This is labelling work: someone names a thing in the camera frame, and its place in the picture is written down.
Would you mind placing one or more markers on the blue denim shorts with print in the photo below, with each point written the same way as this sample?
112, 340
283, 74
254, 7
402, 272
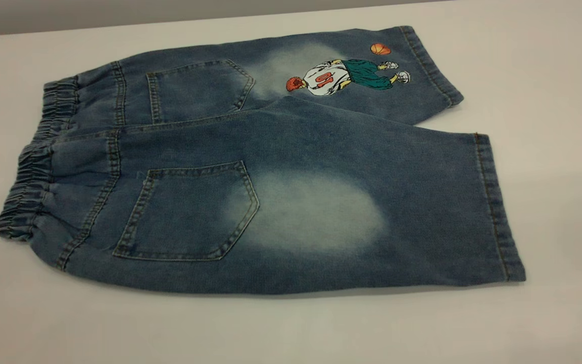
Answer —
321, 151

